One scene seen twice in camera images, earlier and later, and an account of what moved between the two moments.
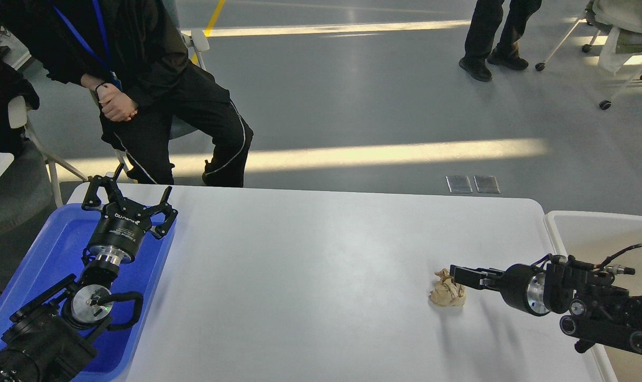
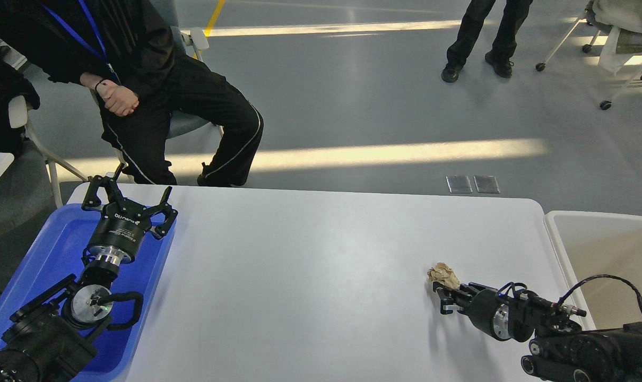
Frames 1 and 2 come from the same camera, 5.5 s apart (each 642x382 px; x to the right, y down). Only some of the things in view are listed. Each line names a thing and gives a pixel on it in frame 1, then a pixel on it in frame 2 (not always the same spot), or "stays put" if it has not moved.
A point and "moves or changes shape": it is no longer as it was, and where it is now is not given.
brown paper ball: x=446 y=293 moves or changes shape
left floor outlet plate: x=459 y=184 stays put
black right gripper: x=522 y=286 → x=508 y=313
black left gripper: x=123 y=224 stays put
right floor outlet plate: x=487 y=184 stays put
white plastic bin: x=595 y=239 stays put
